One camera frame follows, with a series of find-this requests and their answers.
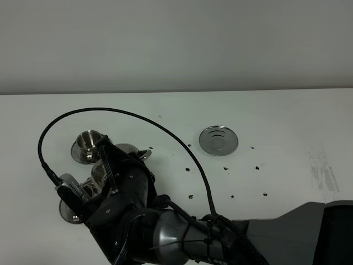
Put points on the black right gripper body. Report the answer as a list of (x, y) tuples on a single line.
[(113, 213)]

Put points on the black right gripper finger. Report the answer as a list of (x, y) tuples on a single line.
[(104, 157)]

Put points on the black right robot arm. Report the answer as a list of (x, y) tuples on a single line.
[(134, 225)]

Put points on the near stainless steel teacup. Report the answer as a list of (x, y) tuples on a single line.
[(66, 200)]

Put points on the stainless steel teacup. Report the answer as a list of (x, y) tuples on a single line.
[(66, 200), (86, 146)]

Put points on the far stainless steel teacup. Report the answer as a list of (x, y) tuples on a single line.
[(86, 146)]

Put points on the near stainless steel saucer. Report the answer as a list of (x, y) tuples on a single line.
[(68, 215)]

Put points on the stainless steel saucer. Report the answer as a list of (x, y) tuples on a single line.
[(76, 158), (68, 215)]

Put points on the far stainless steel saucer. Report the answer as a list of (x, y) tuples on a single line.
[(76, 158)]

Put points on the stainless steel teapot coaster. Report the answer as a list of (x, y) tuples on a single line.
[(218, 140)]

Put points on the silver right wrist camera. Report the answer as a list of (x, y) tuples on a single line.
[(69, 185)]

